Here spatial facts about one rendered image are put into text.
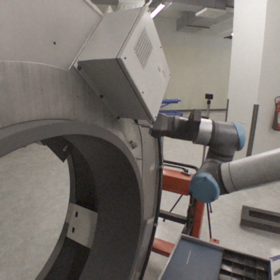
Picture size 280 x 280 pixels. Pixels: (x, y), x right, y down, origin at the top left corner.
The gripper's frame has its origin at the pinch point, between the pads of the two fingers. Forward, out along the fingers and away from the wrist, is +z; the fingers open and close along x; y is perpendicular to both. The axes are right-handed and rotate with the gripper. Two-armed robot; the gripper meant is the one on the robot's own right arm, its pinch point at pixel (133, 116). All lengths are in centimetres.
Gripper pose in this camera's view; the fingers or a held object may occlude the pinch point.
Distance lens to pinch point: 65.9
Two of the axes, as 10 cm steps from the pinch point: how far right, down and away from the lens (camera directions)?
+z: -9.9, -1.5, -0.1
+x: 1.3, -8.9, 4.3
